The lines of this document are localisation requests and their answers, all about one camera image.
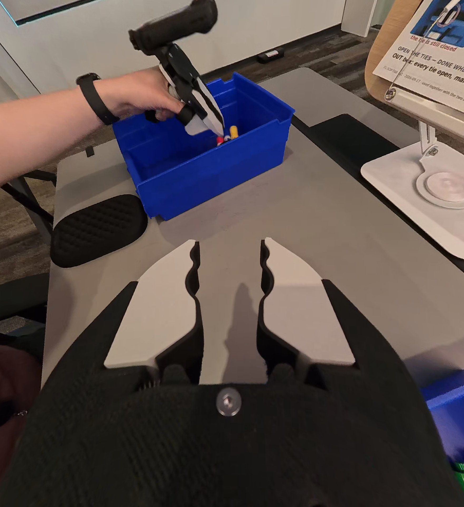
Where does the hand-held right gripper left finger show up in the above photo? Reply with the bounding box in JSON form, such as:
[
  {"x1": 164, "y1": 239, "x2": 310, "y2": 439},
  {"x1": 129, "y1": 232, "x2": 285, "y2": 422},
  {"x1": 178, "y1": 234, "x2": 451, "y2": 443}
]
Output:
[{"x1": 104, "y1": 239, "x2": 205, "y2": 383}]

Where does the black chair armrest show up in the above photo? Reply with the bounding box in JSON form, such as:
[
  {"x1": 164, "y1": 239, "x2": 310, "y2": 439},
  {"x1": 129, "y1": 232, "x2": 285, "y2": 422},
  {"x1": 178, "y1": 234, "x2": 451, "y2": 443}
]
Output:
[{"x1": 0, "y1": 273, "x2": 50, "y2": 326}]

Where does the blue plastic bin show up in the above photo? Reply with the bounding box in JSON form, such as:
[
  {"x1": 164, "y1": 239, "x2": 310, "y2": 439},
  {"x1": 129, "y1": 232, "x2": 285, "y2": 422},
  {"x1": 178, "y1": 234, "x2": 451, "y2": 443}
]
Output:
[
  {"x1": 112, "y1": 72, "x2": 296, "y2": 222},
  {"x1": 420, "y1": 366, "x2": 464, "y2": 507}
]

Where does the person's left forearm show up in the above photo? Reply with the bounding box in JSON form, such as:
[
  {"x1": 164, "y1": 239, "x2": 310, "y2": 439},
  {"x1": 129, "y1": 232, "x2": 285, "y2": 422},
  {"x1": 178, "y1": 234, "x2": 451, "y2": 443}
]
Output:
[{"x1": 0, "y1": 85, "x2": 100, "y2": 199}]

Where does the person's left hand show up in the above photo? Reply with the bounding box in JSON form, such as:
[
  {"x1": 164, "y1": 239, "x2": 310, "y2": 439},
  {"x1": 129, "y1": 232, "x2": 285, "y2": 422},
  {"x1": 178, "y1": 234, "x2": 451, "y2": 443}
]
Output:
[{"x1": 96, "y1": 67, "x2": 186, "y2": 123}]

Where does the black wrist band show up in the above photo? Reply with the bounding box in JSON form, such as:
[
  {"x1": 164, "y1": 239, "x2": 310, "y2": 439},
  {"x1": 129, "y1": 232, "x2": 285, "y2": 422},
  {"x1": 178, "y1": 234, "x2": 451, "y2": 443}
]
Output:
[{"x1": 76, "y1": 73, "x2": 121, "y2": 126}]

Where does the black device on floor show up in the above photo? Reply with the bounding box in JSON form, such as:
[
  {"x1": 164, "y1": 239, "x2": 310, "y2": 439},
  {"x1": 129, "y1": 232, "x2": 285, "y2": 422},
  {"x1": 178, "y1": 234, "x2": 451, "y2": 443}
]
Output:
[{"x1": 257, "y1": 46, "x2": 285, "y2": 64}]

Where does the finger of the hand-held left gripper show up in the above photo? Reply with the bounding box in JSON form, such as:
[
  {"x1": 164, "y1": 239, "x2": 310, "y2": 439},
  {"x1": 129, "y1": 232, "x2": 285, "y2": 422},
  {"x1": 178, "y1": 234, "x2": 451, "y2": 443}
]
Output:
[
  {"x1": 193, "y1": 77, "x2": 225, "y2": 136},
  {"x1": 184, "y1": 115, "x2": 214, "y2": 137}
]

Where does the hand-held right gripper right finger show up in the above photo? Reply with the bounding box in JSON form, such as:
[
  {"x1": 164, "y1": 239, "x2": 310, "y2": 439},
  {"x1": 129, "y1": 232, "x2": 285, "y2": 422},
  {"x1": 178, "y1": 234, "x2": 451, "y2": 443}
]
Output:
[{"x1": 257, "y1": 237, "x2": 356, "y2": 375}]

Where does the printed instruction sheet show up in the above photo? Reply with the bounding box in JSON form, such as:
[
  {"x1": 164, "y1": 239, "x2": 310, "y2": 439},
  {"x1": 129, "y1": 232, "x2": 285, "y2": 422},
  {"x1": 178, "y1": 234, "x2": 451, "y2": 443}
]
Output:
[{"x1": 372, "y1": 0, "x2": 464, "y2": 123}]

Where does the black table pad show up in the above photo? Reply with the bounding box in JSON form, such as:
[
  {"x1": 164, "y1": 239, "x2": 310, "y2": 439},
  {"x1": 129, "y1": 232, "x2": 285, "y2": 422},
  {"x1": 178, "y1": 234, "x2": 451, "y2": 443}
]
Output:
[{"x1": 308, "y1": 114, "x2": 401, "y2": 172}]

